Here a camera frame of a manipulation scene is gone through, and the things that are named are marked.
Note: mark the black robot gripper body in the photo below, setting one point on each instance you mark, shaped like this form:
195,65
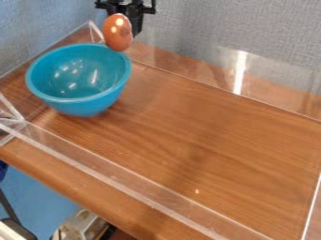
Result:
125,6

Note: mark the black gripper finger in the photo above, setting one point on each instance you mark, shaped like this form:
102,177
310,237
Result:
136,16

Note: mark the brown and white toy mushroom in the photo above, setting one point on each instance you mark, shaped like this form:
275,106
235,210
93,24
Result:
117,32

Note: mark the blue plastic bowl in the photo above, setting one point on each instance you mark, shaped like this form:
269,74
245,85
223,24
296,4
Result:
79,78

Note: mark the black stand leg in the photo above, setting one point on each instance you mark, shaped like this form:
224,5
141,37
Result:
11,228

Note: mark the clear acrylic barrier frame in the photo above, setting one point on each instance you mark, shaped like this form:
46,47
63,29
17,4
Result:
207,154

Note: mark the grey metal bracket under table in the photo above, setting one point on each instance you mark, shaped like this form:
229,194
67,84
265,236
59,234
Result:
82,226

